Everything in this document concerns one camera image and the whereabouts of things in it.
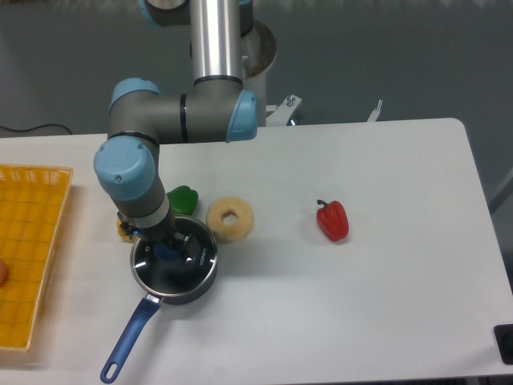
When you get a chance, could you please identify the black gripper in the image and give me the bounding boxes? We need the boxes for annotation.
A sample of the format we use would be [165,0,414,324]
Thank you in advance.
[118,214,199,257]

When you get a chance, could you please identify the dark blue saucepan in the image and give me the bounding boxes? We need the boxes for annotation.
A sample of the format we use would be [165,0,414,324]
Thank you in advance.
[100,215,218,384]

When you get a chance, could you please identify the glass pot lid blue knob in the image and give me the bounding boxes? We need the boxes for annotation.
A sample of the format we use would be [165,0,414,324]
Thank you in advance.
[130,215,218,305]

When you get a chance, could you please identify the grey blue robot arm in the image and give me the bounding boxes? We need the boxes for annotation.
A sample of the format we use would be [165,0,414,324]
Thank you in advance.
[94,1,258,242]

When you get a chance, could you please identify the beige donut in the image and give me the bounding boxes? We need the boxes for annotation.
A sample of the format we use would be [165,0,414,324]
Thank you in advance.
[206,197,254,242]

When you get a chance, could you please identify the green bell pepper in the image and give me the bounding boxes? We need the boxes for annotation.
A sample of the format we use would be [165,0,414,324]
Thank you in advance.
[167,185,199,216]

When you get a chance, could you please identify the yellow bell pepper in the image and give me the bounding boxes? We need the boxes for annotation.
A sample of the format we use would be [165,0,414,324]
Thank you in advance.
[116,219,134,243]

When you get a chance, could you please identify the red bell pepper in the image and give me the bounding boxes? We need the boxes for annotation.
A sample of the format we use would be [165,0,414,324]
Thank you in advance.
[316,200,349,242]

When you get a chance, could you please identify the yellow plastic basket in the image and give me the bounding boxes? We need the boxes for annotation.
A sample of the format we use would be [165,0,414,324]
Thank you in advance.
[1,164,74,351]

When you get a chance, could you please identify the orange object in basket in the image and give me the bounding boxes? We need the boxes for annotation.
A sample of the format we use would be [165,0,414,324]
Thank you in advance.
[0,258,9,285]

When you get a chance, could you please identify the black device at table edge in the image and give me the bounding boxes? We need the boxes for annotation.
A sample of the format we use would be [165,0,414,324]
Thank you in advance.
[494,324,513,365]

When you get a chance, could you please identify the black cable on floor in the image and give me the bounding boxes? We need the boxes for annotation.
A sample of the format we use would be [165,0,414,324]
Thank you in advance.
[0,124,74,136]

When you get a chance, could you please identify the white table frame bracket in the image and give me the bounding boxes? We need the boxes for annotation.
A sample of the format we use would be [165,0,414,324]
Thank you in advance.
[367,99,383,123]

